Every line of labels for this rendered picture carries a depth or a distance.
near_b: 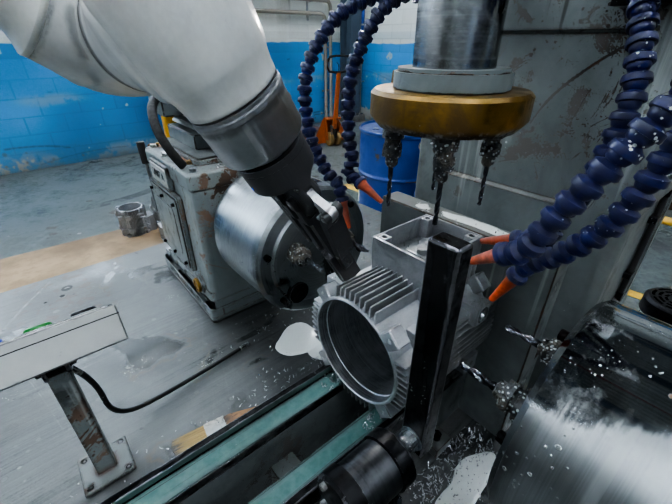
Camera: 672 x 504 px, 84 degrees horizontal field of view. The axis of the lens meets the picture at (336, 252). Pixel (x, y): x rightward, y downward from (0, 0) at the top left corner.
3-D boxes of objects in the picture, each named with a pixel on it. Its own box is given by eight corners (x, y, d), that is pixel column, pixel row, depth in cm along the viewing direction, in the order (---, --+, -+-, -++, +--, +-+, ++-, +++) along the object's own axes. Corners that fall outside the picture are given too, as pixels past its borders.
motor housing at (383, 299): (394, 312, 73) (402, 224, 63) (481, 369, 60) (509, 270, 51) (312, 361, 61) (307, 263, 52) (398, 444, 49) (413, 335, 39)
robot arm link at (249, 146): (244, 61, 37) (274, 112, 41) (174, 118, 35) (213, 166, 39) (296, 65, 31) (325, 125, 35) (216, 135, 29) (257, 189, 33)
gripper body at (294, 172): (316, 127, 35) (351, 196, 42) (269, 115, 41) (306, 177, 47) (260, 180, 33) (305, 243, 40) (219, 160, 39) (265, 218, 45)
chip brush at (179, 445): (282, 389, 71) (282, 386, 71) (294, 408, 68) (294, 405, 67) (170, 443, 62) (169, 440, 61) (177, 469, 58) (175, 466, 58)
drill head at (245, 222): (283, 232, 104) (276, 141, 91) (376, 291, 79) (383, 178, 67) (195, 262, 90) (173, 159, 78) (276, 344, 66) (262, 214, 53)
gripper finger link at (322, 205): (296, 167, 39) (327, 179, 36) (318, 201, 43) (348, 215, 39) (281, 182, 39) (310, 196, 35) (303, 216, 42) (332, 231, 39)
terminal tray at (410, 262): (419, 252, 62) (424, 213, 59) (476, 279, 55) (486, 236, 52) (368, 278, 56) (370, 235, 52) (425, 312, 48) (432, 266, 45)
